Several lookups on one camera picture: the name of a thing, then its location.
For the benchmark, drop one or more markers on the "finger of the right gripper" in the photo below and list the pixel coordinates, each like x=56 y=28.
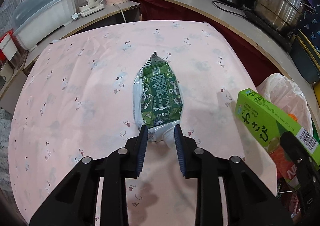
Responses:
x=308 y=177

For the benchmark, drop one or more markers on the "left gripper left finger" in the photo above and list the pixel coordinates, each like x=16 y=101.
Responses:
x=125 y=162

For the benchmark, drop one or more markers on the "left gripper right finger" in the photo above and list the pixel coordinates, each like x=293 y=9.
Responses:
x=196 y=162

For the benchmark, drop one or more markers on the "green wasabi box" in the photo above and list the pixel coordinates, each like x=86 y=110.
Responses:
x=260 y=116

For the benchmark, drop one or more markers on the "green milk carton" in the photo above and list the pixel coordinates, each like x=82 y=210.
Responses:
x=157 y=100

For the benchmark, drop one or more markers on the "white lined trash bin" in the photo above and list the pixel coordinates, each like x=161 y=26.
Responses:
x=287 y=96

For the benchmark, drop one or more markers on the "pink patterned tablecloth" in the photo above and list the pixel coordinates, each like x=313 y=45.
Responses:
x=77 y=101

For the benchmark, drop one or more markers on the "blue yellow stacked basins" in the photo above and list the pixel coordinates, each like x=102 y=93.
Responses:
x=305 y=57

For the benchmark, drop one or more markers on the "black induction cooker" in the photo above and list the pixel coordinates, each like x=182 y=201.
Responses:
x=282 y=38

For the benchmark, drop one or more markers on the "navy patterned cloth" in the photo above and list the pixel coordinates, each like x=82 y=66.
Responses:
x=310 y=25

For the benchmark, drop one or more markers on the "large steel steamer pot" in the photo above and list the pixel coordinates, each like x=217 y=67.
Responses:
x=282 y=14

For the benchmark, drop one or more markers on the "red plastic basin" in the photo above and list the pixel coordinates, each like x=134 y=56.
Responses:
x=3 y=48

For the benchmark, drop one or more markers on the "white dish drainer box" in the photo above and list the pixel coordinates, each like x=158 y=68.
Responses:
x=33 y=20

